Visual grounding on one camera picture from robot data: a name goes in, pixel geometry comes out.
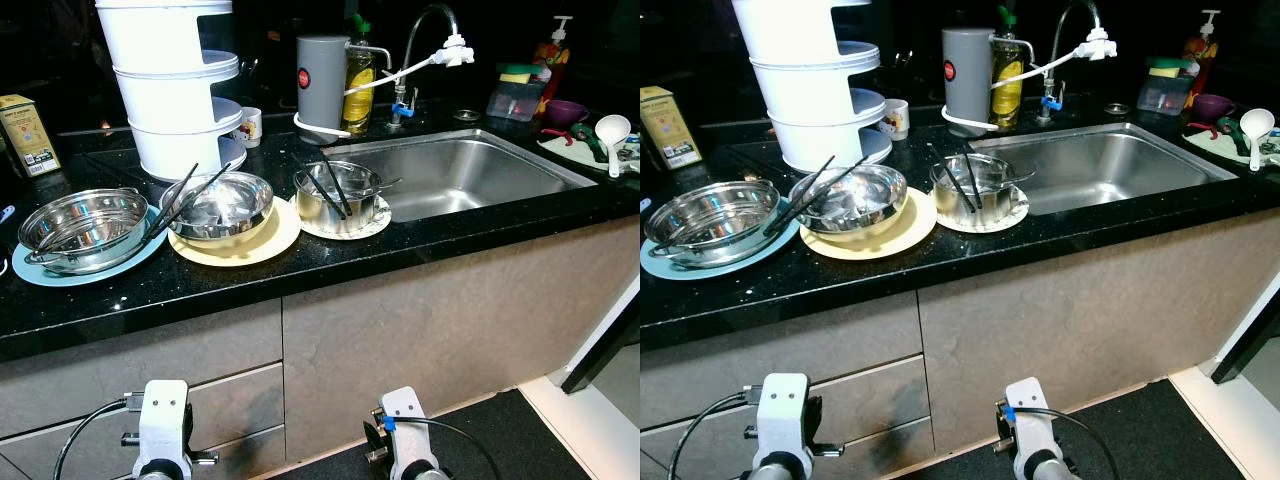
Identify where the blue plate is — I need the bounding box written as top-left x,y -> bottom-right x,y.
11,205 -> 170,289
640,200 -> 801,281

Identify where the steel steamer pot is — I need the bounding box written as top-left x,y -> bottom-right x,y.
644,180 -> 783,269
17,186 -> 153,276

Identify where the grey cabinet drawer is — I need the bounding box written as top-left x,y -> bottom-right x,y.
640,353 -> 936,480
0,298 -> 284,411
0,362 -> 287,480
640,290 -> 923,429

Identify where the grey sink cabinet front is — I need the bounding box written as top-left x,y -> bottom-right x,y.
281,215 -> 641,463
917,205 -> 1280,456

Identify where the black floor mat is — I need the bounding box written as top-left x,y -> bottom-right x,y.
270,390 -> 601,480
900,378 -> 1251,480

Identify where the pale yellow plate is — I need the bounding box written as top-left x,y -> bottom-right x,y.
798,187 -> 939,262
167,196 -> 303,268

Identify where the floral paper plate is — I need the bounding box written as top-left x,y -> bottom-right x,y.
935,185 -> 1031,235
296,193 -> 393,242

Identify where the black freestanding appliance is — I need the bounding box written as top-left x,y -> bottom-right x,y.
563,280 -> 641,396
1208,300 -> 1280,386

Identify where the large steel bowl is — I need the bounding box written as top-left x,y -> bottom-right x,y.
160,171 -> 276,247
788,164 -> 909,241

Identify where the black chopstick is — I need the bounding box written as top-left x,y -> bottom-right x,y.
789,157 -> 870,234
764,154 -> 837,237
317,149 -> 353,219
164,164 -> 233,237
961,144 -> 989,212
147,163 -> 200,240
927,144 -> 977,214
293,159 -> 346,221

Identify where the small steel pot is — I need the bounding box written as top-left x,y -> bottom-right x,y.
930,152 -> 1021,227
293,160 -> 384,235

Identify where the stainless steel sink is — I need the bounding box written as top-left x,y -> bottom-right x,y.
320,127 -> 601,224
968,122 -> 1241,217

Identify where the white printed mug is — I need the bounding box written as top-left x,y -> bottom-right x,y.
880,98 -> 911,142
232,107 -> 264,149

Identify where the yellow cardboard box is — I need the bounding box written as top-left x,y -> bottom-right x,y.
0,94 -> 62,179
640,86 -> 703,169

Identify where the yellow dish soap bottle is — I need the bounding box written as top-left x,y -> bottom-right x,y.
990,5 -> 1026,129
343,12 -> 377,135

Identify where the pale green cloth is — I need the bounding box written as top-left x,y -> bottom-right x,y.
537,128 -> 641,177
1183,123 -> 1280,169

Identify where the grey water filter canister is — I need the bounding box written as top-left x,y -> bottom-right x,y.
296,35 -> 353,143
941,28 -> 997,134

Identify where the white rice paddle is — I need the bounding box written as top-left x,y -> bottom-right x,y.
594,113 -> 634,179
1239,108 -> 1277,173

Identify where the white tiered storage rack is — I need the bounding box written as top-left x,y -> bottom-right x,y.
732,0 -> 889,173
95,0 -> 247,182

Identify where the clear plastic sponge holder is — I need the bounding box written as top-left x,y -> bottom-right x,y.
1136,75 -> 1196,116
486,80 -> 547,123

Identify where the chrome sink faucet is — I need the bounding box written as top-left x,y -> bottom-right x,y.
388,3 -> 463,128
1035,0 -> 1106,123

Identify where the white faucet diverter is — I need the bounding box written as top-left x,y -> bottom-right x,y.
1077,28 -> 1119,61
432,35 -> 476,69

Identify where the red pump bottle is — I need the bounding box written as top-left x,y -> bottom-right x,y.
1182,9 -> 1221,101
535,14 -> 574,106

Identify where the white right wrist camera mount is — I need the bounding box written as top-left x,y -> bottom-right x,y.
1003,377 -> 1053,471
377,386 -> 433,473

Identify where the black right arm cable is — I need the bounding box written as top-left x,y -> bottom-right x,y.
392,417 -> 503,480
1010,407 -> 1121,480

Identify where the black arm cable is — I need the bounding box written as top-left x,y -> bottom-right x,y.
1010,407 -> 1121,480
392,417 -> 503,480
668,390 -> 761,480
53,395 -> 141,480

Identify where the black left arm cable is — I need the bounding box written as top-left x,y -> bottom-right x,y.
668,390 -> 761,480
53,395 -> 141,480

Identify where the green handled tool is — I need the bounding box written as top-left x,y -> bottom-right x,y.
568,122 -> 611,164
1215,117 -> 1253,158

